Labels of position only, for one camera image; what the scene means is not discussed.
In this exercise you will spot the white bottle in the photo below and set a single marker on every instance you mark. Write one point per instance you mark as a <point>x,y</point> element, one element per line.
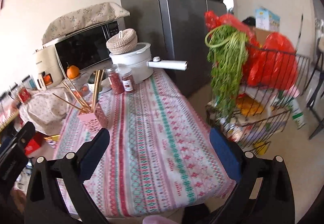
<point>297,115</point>

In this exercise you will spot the dark green squash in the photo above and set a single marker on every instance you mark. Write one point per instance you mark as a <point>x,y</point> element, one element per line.
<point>91,79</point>

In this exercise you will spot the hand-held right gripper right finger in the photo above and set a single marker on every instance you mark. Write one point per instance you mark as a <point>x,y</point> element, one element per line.
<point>225,155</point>

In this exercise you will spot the brown cardboard box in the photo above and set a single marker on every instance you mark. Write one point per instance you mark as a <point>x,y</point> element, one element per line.
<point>260,35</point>

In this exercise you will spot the green leafy vegetables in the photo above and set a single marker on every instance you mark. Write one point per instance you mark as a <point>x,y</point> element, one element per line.
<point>227,67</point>

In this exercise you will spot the pink perforated chopstick holder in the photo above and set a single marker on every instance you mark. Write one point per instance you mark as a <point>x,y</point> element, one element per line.
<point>100,115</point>

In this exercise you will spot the labelled glass jar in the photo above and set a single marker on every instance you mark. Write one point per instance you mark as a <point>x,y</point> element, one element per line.
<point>127,82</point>

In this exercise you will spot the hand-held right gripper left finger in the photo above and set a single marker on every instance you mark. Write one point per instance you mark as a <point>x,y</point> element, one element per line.
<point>93,153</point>

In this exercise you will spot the black microwave oven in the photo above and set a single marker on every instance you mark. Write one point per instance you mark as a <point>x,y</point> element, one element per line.
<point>81,51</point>

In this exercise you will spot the bundle of wooden chopsticks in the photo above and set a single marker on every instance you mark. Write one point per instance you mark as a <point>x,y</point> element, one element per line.
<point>97,87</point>

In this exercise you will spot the grey refrigerator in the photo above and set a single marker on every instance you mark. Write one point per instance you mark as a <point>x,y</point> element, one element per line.
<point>172,36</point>

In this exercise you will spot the glass jar of red berries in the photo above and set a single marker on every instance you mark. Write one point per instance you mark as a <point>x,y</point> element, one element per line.
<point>115,81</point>

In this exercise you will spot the light blue printed box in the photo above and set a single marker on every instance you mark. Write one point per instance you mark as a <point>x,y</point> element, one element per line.
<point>267,19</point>

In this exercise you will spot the yellow bag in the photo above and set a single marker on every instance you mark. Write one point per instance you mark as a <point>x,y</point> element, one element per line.
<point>250,106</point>

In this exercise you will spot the black chair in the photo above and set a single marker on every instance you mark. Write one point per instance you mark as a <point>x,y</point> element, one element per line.
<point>316,102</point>

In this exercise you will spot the woven rattan basket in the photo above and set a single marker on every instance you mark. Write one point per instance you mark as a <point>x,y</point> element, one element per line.
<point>121,41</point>

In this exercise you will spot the patterned woven tablecloth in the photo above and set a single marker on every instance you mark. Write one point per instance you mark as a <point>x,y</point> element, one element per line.
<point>157,143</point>

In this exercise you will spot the white bowl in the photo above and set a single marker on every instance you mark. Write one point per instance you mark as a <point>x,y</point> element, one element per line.
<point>105,88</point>

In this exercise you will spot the wooden chopstick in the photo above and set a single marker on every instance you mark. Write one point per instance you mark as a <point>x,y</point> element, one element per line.
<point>67,101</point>

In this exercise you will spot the floral cloth cover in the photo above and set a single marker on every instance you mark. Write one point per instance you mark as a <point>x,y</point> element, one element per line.
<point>83,19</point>

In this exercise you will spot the red plastic bag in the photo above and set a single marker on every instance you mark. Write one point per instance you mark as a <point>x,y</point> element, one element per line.
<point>273,62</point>
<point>227,20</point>

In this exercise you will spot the small-print floral cloth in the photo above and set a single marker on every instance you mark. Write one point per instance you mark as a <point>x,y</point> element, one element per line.
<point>43,110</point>

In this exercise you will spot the large orange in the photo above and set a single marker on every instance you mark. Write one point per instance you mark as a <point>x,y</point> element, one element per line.
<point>73,72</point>

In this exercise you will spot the red tin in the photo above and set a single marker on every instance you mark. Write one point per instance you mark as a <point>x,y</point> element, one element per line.
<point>24,95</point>

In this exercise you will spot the red cardboard box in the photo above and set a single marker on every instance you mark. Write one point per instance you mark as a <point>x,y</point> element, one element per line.
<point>33,144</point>

